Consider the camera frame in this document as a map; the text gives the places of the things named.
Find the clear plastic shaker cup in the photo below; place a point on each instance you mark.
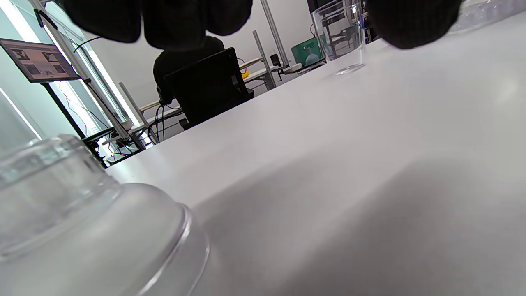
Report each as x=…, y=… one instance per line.
x=341, y=37

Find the teal plastic container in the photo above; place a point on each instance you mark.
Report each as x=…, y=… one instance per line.
x=302, y=49

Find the tall monitor stand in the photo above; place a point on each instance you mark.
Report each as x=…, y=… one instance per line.
x=96, y=137

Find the monitor on tall stand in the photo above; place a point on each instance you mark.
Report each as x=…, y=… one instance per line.
x=39, y=61

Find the light blue vase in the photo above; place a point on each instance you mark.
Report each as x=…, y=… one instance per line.
x=312, y=59

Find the person's left hand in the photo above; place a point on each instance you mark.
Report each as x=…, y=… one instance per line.
x=176, y=20

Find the black office chair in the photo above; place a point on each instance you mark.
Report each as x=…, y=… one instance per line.
x=205, y=90

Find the clear container with blue latches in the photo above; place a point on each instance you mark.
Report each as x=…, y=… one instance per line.
x=485, y=16

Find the clear plastic shaker lid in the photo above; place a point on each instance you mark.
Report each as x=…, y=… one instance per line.
x=82, y=230

